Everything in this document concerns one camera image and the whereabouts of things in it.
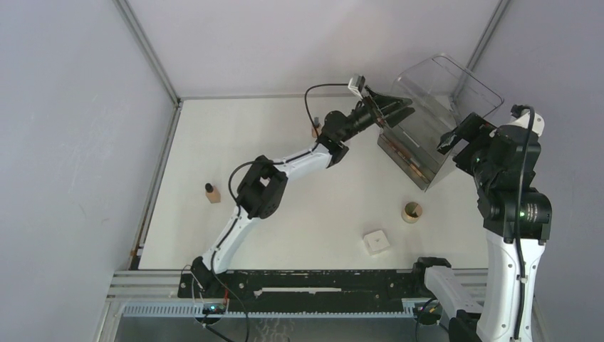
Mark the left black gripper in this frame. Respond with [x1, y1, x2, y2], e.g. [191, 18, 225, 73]
[339, 86, 414, 144]

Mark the clear acrylic organizer box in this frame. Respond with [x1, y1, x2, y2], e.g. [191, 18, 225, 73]
[377, 53, 504, 191]

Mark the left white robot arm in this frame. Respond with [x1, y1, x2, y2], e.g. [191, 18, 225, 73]
[190, 86, 415, 297]

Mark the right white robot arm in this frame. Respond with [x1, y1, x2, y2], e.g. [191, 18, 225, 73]
[411, 105, 553, 341]

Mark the foundation bottle with pump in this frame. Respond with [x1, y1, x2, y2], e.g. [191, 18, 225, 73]
[311, 117, 321, 139]

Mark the gold round jar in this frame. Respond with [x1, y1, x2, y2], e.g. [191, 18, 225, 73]
[401, 202, 423, 224]

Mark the white cube box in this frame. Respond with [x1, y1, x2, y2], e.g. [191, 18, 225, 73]
[363, 229, 390, 255]

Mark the square foundation bottle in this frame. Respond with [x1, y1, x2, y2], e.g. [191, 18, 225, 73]
[204, 183, 222, 204]

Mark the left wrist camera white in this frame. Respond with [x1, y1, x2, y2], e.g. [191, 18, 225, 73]
[348, 74, 365, 98]

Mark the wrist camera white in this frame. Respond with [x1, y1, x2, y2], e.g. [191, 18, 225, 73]
[505, 105, 545, 137]
[348, 74, 365, 98]

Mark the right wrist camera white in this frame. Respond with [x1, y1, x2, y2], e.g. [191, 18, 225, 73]
[505, 105, 545, 137]

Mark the black mounting rail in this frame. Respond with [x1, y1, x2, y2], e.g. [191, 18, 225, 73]
[177, 269, 433, 314]

